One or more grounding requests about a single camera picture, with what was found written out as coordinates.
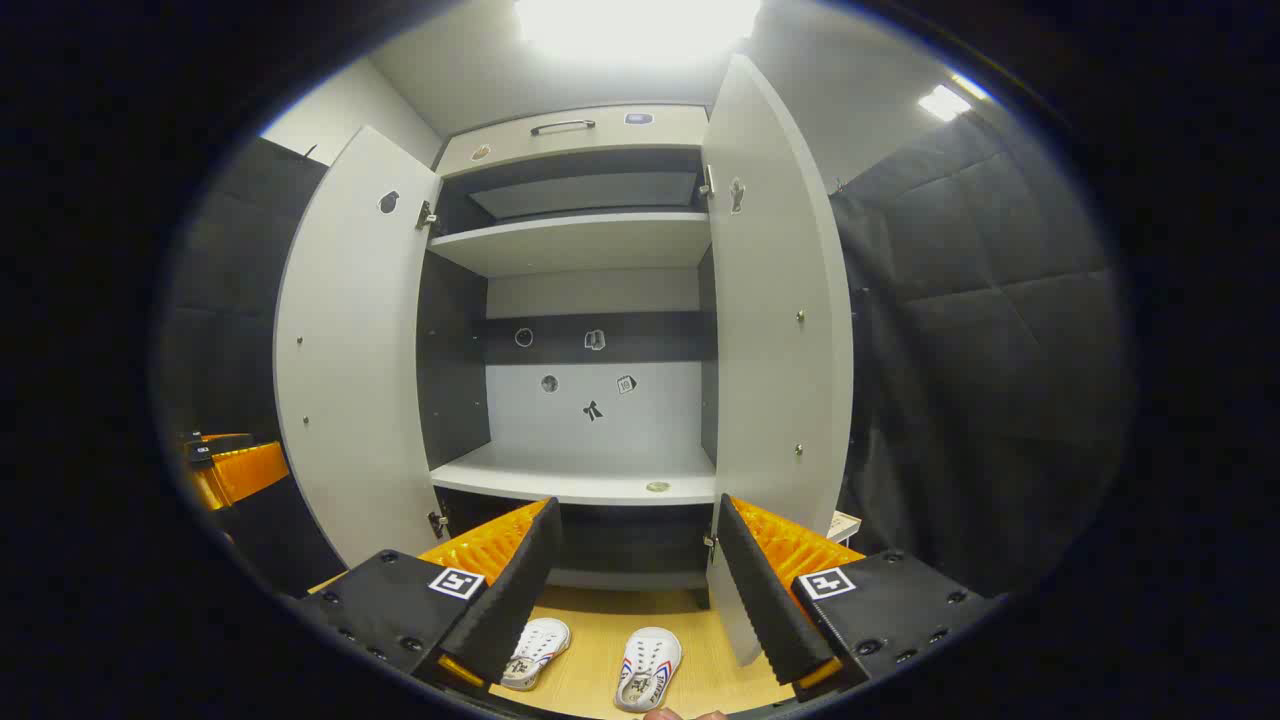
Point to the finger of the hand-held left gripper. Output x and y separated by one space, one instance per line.
245 470

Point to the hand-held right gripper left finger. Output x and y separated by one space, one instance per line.
510 600

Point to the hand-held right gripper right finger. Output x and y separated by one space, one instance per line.
765 600

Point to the white striped canvas shoe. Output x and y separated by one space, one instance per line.
540 645
650 665

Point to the white grey shoe cabinet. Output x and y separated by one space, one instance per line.
590 430

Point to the grey cabinet drawer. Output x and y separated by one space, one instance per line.
600 145

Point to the beige book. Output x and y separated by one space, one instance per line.
843 525

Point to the black backdrop cloth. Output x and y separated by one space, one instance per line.
980 350
230 300

